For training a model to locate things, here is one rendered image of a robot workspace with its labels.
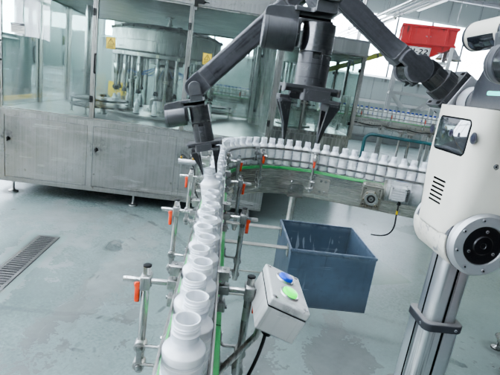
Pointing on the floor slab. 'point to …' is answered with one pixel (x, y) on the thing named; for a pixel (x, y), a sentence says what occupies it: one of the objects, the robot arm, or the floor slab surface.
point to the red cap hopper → (420, 33)
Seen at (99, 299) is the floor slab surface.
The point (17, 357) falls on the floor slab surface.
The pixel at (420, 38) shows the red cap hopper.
